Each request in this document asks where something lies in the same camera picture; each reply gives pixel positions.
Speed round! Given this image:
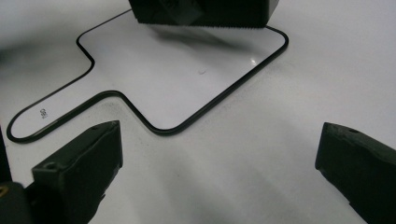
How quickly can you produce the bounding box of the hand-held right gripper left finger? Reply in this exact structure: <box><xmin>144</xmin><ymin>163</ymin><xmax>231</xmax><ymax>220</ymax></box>
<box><xmin>31</xmin><ymin>119</ymin><xmax>123</xmax><ymax>224</ymax></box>

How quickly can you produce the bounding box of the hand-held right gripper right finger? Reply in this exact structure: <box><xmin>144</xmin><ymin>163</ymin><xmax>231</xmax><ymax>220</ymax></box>
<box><xmin>314</xmin><ymin>121</ymin><xmax>396</xmax><ymax>224</ymax></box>

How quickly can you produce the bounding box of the white paddle whiteboard black rim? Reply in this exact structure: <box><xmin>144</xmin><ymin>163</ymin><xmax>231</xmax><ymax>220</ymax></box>
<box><xmin>6</xmin><ymin>8</ymin><xmax>290</xmax><ymax>145</ymax></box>

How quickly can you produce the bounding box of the black whiteboard eraser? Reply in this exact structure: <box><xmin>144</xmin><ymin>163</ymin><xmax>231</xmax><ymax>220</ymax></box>
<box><xmin>128</xmin><ymin>0</ymin><xmax>280</xmax><ymax>30</ymax></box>

